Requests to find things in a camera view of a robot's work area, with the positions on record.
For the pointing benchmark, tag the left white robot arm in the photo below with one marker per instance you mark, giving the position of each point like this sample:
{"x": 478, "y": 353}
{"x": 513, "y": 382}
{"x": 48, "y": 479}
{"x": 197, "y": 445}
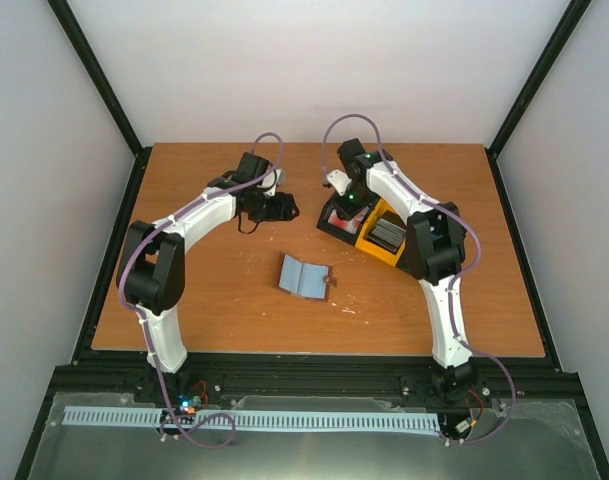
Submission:
{"x": 151, "y": 276}

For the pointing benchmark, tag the light blue cable duct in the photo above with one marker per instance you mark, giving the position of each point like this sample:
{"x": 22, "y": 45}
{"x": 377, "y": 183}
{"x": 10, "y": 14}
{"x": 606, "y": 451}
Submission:
{"x": 263, "y": 421}

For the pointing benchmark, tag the black bin right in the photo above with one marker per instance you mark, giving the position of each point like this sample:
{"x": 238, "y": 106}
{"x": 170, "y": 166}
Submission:
{"x": 434, "y": 246}

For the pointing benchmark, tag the brown leather card holder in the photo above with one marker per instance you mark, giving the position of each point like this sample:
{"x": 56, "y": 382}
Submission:
{"x": 304, "y": 280}

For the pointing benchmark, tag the yellow bin middle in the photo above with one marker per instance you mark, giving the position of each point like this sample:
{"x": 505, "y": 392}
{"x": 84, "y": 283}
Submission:
{"x": 365, "y": 246}

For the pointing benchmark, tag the black bin left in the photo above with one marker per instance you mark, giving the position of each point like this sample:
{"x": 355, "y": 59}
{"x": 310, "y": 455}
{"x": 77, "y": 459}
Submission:
{"x": 323, "y": 225}

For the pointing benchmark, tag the red white card stack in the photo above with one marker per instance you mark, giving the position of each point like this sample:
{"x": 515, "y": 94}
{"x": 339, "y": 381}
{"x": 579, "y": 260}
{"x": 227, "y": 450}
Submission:
{"x": 350, "y": 226}

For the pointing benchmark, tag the black bin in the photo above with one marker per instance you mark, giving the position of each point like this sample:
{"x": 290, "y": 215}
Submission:
{"x": 434, "y": 246}
{"x": 323, "y": 225}

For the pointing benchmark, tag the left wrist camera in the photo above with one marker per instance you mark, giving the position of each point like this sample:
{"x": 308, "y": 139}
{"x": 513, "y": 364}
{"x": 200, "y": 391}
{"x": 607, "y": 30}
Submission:
{"x": 272, "y": 182}

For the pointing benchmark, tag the dark grey card stack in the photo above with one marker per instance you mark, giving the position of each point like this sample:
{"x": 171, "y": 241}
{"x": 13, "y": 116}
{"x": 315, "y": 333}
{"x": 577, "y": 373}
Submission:
{"x": 388, "y": 232}

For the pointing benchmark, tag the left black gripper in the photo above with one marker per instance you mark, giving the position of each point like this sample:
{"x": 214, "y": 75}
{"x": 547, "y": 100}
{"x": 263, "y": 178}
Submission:
{"x": 280, "y": 212}

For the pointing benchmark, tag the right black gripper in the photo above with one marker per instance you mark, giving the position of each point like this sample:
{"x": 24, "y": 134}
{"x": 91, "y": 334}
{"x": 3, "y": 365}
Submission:
{"x": 349, "y": 212}

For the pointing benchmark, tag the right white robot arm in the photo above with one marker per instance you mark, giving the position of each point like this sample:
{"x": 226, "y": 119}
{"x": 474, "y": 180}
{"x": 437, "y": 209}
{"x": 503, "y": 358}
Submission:
{"x": 453, "y": 371}

